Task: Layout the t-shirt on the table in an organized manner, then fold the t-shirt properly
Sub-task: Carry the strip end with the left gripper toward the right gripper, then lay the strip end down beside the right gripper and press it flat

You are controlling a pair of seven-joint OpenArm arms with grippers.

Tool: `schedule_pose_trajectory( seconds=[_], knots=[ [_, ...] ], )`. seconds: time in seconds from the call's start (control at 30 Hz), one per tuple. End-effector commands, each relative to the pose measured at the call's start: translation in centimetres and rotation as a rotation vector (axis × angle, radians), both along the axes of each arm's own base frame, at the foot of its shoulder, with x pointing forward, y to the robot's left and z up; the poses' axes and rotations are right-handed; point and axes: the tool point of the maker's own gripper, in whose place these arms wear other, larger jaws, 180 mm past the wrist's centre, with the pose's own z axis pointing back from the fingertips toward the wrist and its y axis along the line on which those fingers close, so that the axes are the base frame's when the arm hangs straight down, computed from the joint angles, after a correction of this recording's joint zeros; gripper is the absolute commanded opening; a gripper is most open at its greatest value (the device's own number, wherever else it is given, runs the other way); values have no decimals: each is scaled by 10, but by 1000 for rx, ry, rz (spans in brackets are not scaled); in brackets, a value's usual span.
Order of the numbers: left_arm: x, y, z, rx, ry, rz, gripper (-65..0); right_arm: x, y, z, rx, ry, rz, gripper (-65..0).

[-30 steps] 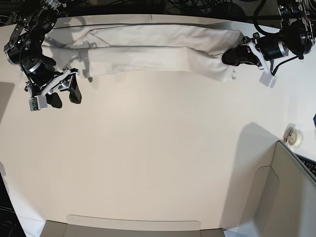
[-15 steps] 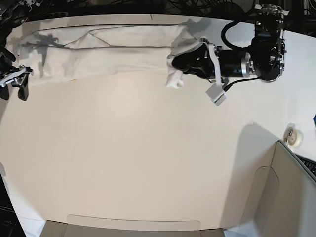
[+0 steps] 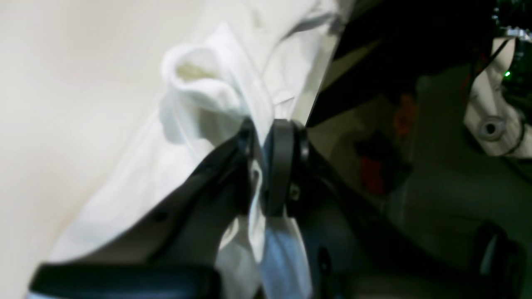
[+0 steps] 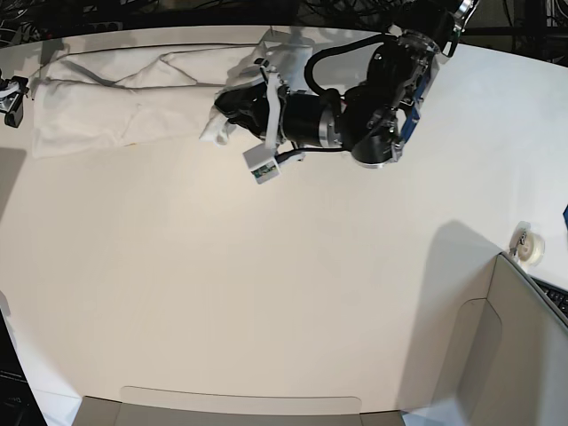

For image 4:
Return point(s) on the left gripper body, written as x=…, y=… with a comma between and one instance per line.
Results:
x=276, y=94

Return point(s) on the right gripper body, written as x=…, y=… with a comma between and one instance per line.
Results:
x=12, y=92

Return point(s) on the white printed t-shirt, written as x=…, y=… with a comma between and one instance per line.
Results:
x=144, y=95

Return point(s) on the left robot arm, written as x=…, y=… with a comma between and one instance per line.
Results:
x=371, y=121

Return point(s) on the clear tape roll dispenser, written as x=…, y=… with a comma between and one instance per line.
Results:
x=526, y=247

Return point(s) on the grey cardboard box bottom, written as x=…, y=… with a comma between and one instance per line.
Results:
x=145, y=406

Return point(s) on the grey cardboard box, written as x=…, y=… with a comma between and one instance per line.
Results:
x=516, y=369
x=145, y=406

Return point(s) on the black keyboard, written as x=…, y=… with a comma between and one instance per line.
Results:
x=555, y=297

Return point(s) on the grey cardboard box right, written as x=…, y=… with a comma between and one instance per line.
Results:
x=516, y=369

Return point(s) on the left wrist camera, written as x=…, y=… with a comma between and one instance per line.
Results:
x=262, y=163

